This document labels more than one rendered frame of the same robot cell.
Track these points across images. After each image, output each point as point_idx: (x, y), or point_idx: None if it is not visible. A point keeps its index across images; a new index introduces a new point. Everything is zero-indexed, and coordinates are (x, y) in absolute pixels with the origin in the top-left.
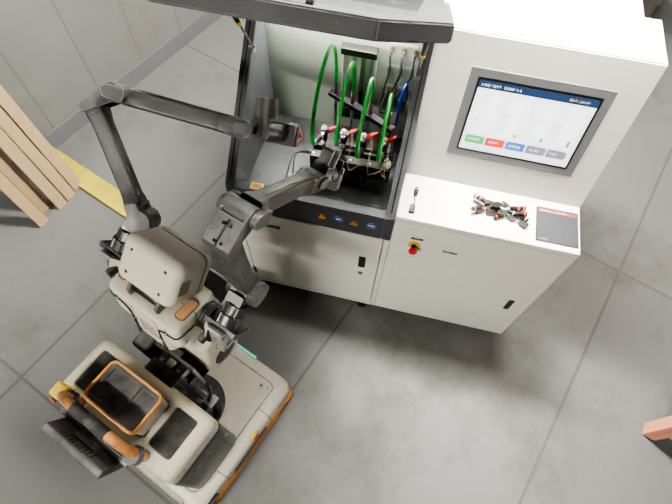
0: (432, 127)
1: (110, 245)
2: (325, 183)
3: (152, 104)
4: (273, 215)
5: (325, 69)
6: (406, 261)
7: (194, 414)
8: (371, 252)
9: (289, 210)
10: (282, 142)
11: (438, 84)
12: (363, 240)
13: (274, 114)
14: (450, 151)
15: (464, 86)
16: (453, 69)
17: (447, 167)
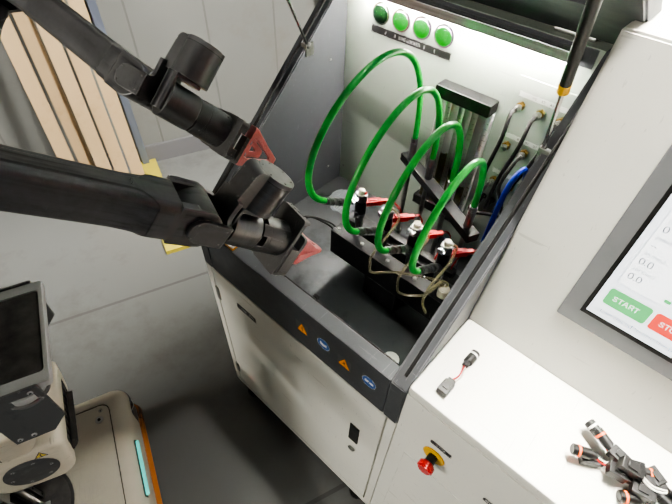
0: (542, 250)
1: None
2: (215, 235)
3: (35, 5)
4: (247, 296)
5: (411, 123)
6: (418, 475)
7: None
8: (367, 427)
9: (263, 297)
10: (214, 145)
11: (580, 163)
12: (357, 400)
13: (195, 72)
14: (565, 312)
15: (640, 181)
16: (625, 136)
17: (550, 341)
